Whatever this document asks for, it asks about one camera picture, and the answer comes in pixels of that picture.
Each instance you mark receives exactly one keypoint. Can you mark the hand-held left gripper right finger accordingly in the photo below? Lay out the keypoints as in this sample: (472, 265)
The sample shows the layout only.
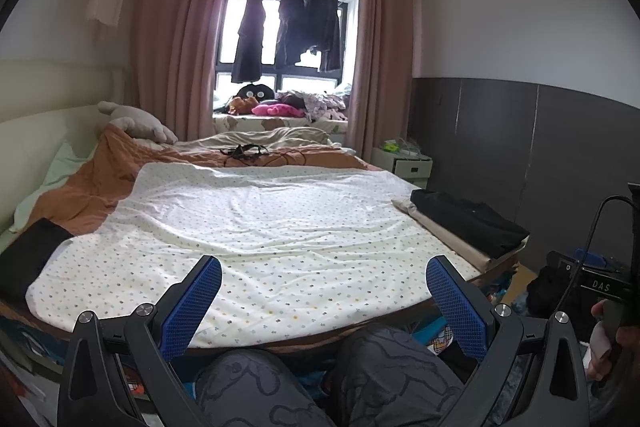
(457, 307)

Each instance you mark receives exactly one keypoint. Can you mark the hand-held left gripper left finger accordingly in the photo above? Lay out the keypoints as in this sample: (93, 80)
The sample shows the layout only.
(192, 302)

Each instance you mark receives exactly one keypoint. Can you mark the black button shirt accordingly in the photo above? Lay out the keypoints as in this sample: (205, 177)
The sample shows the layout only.
(470, 222)

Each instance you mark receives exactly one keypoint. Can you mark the black clothes pile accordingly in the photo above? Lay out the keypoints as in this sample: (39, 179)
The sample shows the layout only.
(550, 292)

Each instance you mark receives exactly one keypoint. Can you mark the pile of mixed clothes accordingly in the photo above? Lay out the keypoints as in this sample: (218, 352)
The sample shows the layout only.
(320, 104)

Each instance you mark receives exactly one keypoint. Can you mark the person's right hand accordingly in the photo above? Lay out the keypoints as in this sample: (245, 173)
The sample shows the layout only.
(600, 347)

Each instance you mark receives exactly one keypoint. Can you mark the person's right leg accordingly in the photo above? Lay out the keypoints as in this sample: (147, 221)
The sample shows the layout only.
(395, 372)

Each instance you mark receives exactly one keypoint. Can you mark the person's leg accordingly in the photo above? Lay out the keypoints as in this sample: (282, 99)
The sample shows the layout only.
(395, 372)
(255, 387)

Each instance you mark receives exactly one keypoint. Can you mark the person's left leg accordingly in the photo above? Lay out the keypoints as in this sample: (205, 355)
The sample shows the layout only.
(255, 387)

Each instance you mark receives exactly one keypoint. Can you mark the white polka dot sheet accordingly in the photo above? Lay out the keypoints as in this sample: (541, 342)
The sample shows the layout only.
(275, 232)

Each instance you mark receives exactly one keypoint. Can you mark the white nightstand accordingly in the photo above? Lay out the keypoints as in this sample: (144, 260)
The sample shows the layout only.
(410, 169)

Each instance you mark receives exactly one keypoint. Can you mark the orange blanket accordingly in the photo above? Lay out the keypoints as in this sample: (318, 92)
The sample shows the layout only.
(95, 177)

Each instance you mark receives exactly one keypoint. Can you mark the cartoon print bed sheet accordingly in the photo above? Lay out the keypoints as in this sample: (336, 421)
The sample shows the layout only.
(30, 332)

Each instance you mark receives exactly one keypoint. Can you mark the dark cloth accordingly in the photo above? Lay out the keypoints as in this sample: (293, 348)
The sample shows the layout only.
(30, 257)

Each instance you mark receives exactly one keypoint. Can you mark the green small item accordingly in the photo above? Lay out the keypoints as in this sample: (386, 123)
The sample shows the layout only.
(391, 147)

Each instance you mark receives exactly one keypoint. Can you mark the beige window seat cushion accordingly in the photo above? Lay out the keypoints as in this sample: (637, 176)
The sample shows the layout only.
(240, 123)

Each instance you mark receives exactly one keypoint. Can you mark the beige duvet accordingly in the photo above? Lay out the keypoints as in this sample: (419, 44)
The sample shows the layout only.
(280, 137)

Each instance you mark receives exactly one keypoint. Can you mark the light green sheet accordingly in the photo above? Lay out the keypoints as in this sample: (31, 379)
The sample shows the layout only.
(60, 167)

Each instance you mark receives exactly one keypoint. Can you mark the grey plush toy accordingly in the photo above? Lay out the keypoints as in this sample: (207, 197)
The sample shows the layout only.
(135, 119)

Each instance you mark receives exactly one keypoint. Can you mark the brown plush toy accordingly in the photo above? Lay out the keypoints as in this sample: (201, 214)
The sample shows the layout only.
(241, 105)

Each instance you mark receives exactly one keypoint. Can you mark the pink plush toy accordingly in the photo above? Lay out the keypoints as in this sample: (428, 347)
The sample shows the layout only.
(275, 109)

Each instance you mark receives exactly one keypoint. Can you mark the black plush toy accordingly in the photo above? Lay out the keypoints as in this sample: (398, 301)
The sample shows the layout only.
(255, 92)

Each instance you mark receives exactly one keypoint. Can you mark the cream padded headboard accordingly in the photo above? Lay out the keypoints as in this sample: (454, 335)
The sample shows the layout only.
(35, 127)

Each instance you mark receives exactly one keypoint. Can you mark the black framed window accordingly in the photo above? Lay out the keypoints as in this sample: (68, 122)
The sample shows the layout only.
(300, 82)

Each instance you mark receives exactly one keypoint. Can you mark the pink curtain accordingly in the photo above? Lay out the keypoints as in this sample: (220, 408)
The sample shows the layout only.
(175, 47)
(385, 57)

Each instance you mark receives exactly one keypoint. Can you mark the dark hanging garment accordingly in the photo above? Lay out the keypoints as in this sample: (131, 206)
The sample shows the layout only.
(291, 27)
(327, 32)

